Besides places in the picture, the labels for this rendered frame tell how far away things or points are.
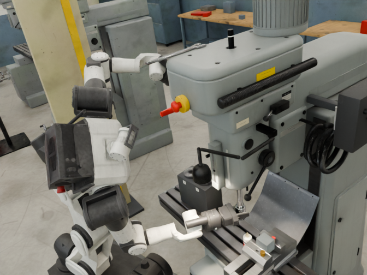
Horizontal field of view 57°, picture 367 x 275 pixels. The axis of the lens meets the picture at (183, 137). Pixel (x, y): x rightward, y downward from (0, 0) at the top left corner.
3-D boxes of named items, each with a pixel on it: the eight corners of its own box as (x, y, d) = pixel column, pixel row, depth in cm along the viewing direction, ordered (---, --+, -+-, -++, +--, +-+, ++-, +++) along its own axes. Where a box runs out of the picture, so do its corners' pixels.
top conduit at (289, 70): (224, 111, 102) (223, 100, 100) (215, 106, 105) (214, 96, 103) (317, 67, 122) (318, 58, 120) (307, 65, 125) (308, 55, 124)
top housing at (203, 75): (210, 123, 105) (205, 74, 97) (165, 100, 125) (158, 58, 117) (306, 77, 127) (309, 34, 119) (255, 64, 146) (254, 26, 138)
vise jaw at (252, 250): (263, 269, 142) (263, 263, 140) (241, 252, 151) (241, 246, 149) (272, 261, 145) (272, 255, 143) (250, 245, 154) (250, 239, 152)
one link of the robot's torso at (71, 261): (68, 272, 202) (61, 257, 195) (93, 249, 215) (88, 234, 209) (90, 287, 190) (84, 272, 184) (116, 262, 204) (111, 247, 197)
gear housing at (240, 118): (232, 137, 115) (231, 111, 110) (190, 116, 133) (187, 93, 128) (296, 104, 130) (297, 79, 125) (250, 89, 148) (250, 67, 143)
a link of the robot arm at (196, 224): (211, 231, 155) (187, 238, 154) (204, 208, 159) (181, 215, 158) (214, 227, 145) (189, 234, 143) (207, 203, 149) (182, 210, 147)
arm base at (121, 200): (94, 235, 127) (86, 227, 117) (86, 204, 133) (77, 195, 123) (132, 220, 129) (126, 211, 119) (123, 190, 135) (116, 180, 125)
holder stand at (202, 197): (208, 217, 182) (205, 189, 172) (181, 201, 197) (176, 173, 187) (223, 205, 189) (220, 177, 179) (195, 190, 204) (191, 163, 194)
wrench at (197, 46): (149, 65, 111) (149, 63, 110) (143, 63, 114) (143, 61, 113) (206, 46, 122) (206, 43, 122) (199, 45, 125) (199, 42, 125)
